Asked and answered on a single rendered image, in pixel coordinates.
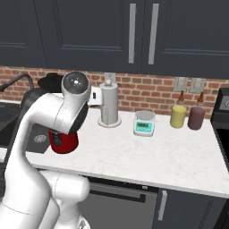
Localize grey wall socket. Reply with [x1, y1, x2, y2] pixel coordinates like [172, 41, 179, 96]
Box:
[173, 76, 189, 93]
[189, 77, 207, 94]
[104, 72, 117, 86]

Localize dark cupboard door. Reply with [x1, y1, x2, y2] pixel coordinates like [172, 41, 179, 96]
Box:
[0, 0, 48, 69]
[32, 0, 147, 75]
[140, 0, 229, 81]
[151, 187, 229, 229]

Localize black tap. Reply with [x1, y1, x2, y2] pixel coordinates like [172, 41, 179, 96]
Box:
[0, 72, 34, 93]

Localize grey dishwasher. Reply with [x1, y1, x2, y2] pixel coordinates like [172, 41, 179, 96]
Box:
[78, 175, 159, 229]

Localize black sink basin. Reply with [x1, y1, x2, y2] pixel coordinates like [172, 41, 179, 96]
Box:
[0, 100, 52, 155]

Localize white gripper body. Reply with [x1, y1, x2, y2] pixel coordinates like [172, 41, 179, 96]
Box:
[95, 86, 104, 107]

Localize grey cupboard handle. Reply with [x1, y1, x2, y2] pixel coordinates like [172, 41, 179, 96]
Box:
[128, 3, 138, 64]
[148, 3, 160, 66]
[157, 190, 169, 223]

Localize red blender with black jug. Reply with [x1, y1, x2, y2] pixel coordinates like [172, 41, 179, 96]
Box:
[38, 72, 80, 155]

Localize dark lower cupboard door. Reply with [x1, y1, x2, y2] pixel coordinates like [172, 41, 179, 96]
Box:
[151, 187, 229, 229]

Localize white kitchen scale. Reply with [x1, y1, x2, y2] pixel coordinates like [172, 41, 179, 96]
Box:
[132, 110, 157, 138]

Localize black stove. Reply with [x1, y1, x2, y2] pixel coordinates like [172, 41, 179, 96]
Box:
[209, 87, 229, 229]

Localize white paper towel holder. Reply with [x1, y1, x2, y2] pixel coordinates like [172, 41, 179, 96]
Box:
[97, 79, 123, 129]

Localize grey lower cupboard handle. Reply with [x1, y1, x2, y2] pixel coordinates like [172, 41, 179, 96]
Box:
[157, 190, 169, 223]

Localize purple canister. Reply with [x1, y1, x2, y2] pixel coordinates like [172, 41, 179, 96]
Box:
[187, 106, 207, 131]

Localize yellow canister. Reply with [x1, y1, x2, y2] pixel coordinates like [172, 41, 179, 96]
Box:
[169, 104, 188, 130]

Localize brown bottle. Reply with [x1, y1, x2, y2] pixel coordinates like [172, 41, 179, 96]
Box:
[197, 90, 207, 108]
[177, 89, 186, 106]

